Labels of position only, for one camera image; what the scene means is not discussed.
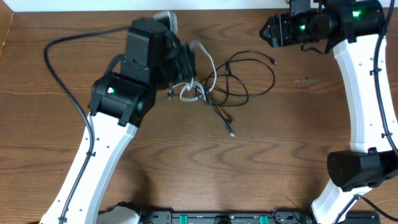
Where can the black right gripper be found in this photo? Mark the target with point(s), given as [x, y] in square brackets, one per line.
[279, 27]

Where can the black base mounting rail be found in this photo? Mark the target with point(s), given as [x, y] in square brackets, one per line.
[126, 215]

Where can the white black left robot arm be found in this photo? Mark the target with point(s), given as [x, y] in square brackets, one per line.
[154, 59]

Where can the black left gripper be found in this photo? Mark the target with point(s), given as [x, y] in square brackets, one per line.
[186, 53]

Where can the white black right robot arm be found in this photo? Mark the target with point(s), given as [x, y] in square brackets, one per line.
[355, 32]

